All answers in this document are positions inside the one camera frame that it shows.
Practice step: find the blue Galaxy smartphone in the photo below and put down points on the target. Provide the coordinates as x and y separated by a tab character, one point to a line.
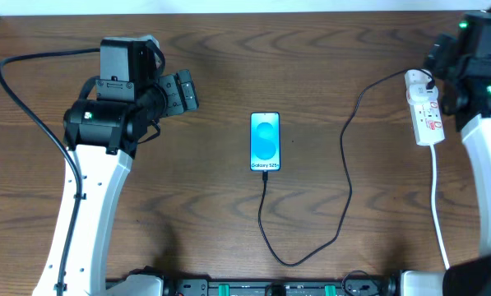
265	141

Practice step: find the white power strip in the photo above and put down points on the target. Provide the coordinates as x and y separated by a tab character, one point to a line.
427	123

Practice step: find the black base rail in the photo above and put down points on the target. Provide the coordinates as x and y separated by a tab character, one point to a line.
356	286

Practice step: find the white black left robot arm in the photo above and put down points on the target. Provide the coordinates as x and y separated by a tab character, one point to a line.
103	129

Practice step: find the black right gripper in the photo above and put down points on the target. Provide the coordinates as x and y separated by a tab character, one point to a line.
433	54

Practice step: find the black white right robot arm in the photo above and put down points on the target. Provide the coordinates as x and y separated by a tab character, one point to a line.
472	277

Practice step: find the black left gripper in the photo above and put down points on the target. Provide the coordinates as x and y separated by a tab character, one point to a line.
173	95

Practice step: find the white USB wall charger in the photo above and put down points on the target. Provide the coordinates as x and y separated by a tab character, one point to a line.
420	87

